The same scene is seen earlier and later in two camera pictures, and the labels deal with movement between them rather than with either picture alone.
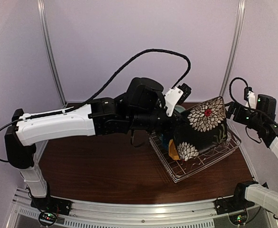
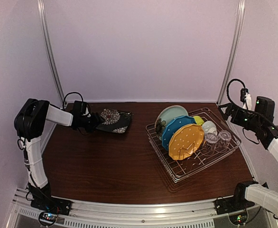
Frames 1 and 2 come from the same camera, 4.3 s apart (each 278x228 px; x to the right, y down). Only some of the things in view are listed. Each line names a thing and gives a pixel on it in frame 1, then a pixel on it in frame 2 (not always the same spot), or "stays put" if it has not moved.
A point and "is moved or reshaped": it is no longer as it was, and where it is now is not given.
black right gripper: (237, 117) stays put
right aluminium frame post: (241, 13) stays put
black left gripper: (176, 118) to (97, 120)
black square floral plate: (200, 127) is moved or reshaped
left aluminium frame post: (42, 13) stays put
